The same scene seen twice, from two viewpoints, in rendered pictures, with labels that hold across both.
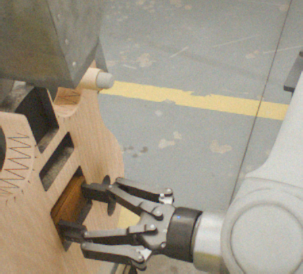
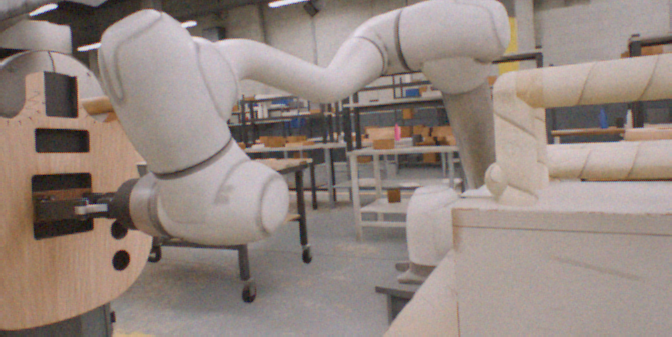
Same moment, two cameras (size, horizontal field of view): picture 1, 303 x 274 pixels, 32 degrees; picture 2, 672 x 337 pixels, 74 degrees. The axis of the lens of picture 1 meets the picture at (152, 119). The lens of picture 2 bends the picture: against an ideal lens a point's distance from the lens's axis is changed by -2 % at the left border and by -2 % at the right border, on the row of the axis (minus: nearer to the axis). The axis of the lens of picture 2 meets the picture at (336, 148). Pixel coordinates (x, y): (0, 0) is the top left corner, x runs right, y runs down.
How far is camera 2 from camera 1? 0.68 m
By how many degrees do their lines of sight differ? 42
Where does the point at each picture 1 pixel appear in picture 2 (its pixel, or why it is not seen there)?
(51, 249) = (15, 213)
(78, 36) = not seen: outside the picture
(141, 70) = not seen: outside the picture
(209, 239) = (149, 178)
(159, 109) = not seen: outside the picture
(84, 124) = (110, 144)
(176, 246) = (121, 194)
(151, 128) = not seen: outside the picture
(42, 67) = not seen: outside the picture
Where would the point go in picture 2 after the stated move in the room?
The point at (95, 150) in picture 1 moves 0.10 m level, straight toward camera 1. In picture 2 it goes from (116, 180) to (98, 186)
